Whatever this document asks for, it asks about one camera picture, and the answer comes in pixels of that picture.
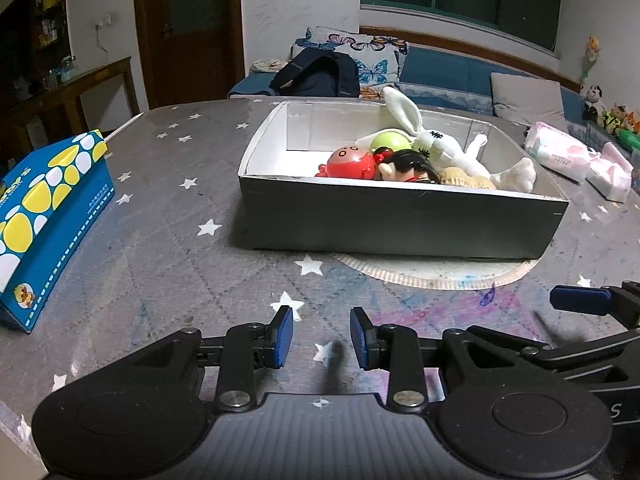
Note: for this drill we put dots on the red round face toy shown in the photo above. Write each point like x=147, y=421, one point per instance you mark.
x=350, y=160

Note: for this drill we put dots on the white cardboard box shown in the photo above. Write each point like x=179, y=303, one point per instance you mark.
x=400, y=225

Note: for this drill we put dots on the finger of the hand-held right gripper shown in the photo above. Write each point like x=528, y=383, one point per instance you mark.
x=575, y=352
x=575, y=299

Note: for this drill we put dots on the round white mat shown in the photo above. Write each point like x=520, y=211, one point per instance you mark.
x=430, y=275

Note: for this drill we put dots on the blue sofa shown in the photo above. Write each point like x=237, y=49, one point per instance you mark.
x=450, y=67

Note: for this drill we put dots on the wooden desk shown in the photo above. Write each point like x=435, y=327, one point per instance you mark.
x=100, y=77

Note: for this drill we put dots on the clear bottle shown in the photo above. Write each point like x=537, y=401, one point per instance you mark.
x=67, y=67

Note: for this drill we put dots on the brown wooden door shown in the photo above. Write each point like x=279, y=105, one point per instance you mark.
x=190, y=35

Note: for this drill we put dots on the black and white plush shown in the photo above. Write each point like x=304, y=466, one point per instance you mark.
x=592, y=101

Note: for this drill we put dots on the dark blue backpack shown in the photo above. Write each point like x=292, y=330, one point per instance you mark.
x=320, y=77

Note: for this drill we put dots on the grey star-print table cover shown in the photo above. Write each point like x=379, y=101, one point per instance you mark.
x=175, y=240

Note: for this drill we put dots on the white wall socket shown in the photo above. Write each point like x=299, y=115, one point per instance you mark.
x=102, y=23

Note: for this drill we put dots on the dark wooden shelf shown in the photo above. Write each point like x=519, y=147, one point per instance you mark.
x=30, y=20

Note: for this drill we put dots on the hanging wall doll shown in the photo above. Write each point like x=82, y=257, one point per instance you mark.
x=592, y=55

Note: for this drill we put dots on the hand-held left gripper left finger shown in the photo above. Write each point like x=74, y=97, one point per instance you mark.
x=282, y=337

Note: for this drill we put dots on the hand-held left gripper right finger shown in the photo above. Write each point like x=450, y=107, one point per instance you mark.
x=361, y=337

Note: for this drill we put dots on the brown bear plush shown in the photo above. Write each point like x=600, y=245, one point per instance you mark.
x=617, y=115

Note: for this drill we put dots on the white rabbit plush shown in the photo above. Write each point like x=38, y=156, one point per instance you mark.
x=445, y=145

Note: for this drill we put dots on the butterfly print pillow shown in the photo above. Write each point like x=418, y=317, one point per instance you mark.
x=375, y=55

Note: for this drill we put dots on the blue spotted tissue box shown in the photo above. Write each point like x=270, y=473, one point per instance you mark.
x=55, y=210

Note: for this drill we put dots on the green ball toy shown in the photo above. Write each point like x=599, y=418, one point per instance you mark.
x=392, y=139

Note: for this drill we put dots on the grey pillow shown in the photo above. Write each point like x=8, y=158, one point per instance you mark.
x=530, y=100

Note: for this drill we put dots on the green plush toy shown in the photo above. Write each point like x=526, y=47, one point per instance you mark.
x=631, y=138

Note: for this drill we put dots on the black-haired doll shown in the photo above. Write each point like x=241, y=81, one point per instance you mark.
x=407, y=162

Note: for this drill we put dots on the beige peanut toy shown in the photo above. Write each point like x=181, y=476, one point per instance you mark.
x=460, y=177

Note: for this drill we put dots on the patterned round cushion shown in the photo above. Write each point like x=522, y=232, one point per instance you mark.
x=267, y=65

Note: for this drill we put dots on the pastel tissue packet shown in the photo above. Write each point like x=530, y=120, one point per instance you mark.
x=610, y=177
x=555, y=152

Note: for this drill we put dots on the orange plush toy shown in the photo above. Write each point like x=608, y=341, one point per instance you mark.
x=634, y=122

